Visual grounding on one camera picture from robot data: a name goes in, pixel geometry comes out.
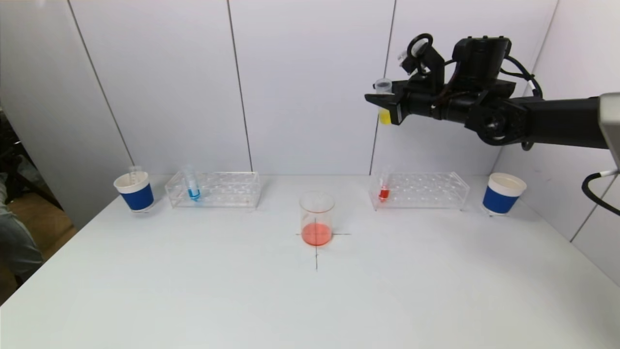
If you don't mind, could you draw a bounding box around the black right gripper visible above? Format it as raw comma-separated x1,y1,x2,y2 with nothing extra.
364,80,441,126

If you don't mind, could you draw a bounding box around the clear acrylic test tube rack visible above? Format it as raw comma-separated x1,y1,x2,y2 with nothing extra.
368,170,470,212
166,172,262,210

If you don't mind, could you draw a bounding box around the test tube with yellow pigment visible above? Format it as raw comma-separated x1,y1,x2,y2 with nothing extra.
375,78,393,126

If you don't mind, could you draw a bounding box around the test tube with red pigment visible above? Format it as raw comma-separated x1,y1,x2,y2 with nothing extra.
377,165,394,203

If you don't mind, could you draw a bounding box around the test tube with blue pigment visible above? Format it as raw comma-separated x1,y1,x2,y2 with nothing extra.
184,166,202,203

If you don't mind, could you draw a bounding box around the clear glass beaker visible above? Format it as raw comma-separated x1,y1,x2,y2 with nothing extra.
299,192,336,247

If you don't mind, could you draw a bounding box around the white paper cup blue sleeve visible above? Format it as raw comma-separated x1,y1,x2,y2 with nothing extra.
114,172,156,214
481,173,527,217

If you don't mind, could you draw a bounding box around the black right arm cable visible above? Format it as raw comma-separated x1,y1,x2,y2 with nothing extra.
406,33,620,217

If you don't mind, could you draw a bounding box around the black metal frame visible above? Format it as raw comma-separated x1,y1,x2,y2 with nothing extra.
0,111,63,214

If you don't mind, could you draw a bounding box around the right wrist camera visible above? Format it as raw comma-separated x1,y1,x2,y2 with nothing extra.
398,46,445,82

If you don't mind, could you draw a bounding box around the person in grey clothing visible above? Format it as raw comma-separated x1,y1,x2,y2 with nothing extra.
0,204,44,282

